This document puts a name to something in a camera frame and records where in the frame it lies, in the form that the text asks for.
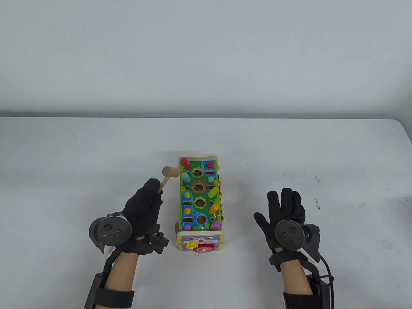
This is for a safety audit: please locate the person's right hand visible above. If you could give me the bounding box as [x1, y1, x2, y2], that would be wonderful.
[254, 188, 306, 266]

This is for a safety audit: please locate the person's left hand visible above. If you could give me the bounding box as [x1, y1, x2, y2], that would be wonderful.
[114, 178, 164, 255]

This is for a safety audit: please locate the wooden toy hammer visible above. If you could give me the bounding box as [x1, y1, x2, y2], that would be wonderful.
[159, 166, 181, 193]

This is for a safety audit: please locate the colourful wooden whack-a-mole toy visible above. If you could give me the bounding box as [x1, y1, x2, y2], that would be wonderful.
[174, 154, 228, 255]

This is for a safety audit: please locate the black right forearm box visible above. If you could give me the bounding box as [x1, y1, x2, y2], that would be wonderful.
[306, 274, 332, 309]

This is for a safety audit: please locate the person's left forearm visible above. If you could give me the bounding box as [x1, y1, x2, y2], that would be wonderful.
[104, 250, 139, 295]

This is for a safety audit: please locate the black left forearm box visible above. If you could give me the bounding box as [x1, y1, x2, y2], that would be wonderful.
[84, 273, 105, 309]

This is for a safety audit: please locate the black right hand controller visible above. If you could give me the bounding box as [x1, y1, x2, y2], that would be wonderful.
[274, 220, 322, 265]

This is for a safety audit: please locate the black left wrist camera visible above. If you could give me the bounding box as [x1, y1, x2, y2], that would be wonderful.
[144, 231, 170, 255]

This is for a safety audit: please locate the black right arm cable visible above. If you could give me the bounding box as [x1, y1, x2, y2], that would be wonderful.
[318, 254, 336, 309]

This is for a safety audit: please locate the black right forearm strap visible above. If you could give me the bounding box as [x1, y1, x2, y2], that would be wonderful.
[283, 289, 323, 309]

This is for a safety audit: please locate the black forearm strap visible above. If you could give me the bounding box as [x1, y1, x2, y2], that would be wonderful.
[96, 287, 135, 309]
[283, 289, 323, 309]

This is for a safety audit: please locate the black left forearm strap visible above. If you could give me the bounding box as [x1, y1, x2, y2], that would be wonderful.
[96, 287, 135, 309]

